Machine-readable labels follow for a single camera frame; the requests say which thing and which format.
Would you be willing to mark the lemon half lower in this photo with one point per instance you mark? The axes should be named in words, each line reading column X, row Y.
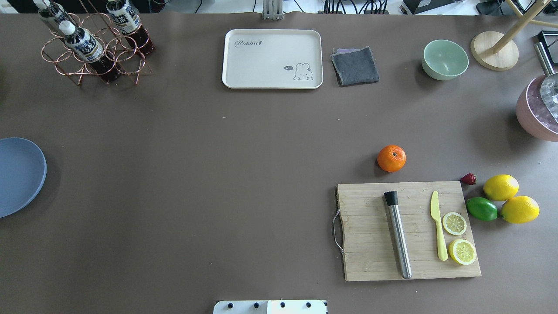
column 462, row 252

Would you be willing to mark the lemon half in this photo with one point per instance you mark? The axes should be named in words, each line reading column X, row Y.
column 454, row 223
column 462, row 252

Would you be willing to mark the lemon half upper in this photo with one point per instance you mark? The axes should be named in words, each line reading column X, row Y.
column 454, row 223

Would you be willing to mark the yellow lemon near strawberry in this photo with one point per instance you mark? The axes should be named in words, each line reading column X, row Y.
column 501, row 187

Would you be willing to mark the pink bowl with ice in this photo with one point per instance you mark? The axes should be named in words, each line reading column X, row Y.
column 533, row 115

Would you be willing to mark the steel muddler black tip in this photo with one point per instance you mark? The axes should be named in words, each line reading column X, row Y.
column 391, row 198

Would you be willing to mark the blue round plate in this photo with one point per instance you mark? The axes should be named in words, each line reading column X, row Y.
column 23, row 171

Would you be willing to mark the tea bottle front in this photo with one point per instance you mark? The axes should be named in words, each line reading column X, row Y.
column 90, row 50

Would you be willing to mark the yellow lemon far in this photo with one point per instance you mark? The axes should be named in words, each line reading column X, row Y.
column 520, row 209

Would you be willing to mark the cream rabbit tray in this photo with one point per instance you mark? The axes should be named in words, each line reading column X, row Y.
column 272, row 59

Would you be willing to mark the wooden stand round base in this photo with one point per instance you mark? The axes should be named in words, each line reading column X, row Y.
column 497, row 51

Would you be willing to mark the tea bottle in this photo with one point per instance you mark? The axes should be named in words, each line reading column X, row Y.
column 126, row 19
column 90, row 50

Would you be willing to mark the orange fruit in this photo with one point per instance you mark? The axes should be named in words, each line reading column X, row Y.
column 391, row 158

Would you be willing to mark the tea bottle corner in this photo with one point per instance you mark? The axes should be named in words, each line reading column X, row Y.
column 52, row 14

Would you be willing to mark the grey folded cloth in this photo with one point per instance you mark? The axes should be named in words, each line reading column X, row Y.
column 355, row 66

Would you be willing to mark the green bowl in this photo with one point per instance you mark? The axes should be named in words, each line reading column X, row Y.
column 444, row 60

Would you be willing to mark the tea bottle middle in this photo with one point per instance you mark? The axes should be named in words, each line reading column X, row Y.
column 126, row 19

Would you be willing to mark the green lime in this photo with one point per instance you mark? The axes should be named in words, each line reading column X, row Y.
column 482, row 208

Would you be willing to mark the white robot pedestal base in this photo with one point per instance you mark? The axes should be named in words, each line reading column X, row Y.
column 271, row 307

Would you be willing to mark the metal scoop in bowl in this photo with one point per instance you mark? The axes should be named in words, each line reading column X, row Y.
column 548, row 88

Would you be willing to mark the yellow plastic knife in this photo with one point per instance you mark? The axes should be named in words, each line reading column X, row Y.
column 436, row 216

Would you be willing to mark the copper wire bottle rack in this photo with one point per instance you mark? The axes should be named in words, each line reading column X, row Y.
column 100, row 25

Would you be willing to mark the red strawberry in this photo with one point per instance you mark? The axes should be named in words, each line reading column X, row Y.
column 469, row 179

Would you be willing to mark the wooden cutting board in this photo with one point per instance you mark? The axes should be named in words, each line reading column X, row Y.
column 368, row 241

